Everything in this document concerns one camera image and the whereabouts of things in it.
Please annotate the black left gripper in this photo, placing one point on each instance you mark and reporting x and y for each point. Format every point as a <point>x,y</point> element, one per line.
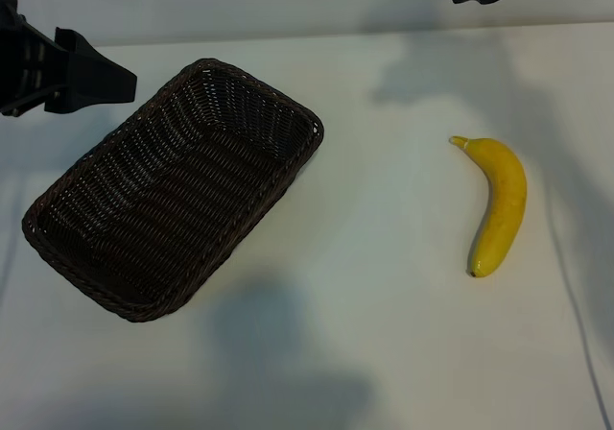
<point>24,65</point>

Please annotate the dark brown woven basket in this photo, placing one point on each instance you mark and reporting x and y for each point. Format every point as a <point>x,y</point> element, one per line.
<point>172,195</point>

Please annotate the yellow banana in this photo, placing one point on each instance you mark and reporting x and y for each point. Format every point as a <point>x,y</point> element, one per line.
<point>506,195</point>

